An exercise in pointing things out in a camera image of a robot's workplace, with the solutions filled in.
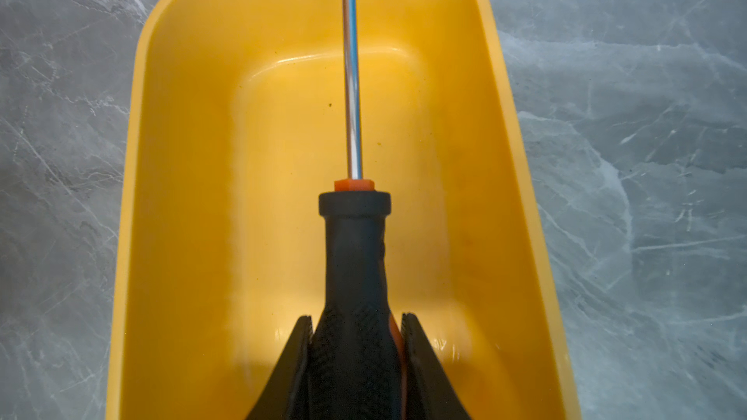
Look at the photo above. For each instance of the yellow plastic bin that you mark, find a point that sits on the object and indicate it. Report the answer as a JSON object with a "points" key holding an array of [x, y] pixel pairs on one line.
{"points": [[237, 128]]}

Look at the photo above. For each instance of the black orange handled screwdriver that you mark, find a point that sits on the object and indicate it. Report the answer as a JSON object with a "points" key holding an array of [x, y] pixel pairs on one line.
{"points": [[355, 364]]}

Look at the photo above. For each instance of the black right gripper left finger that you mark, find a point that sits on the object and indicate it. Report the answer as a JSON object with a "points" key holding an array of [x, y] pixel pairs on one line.
{"points": [[286, 394]]}

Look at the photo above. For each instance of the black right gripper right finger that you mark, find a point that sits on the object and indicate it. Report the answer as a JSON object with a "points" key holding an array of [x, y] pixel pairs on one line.
{"points": [[430, 394]]}

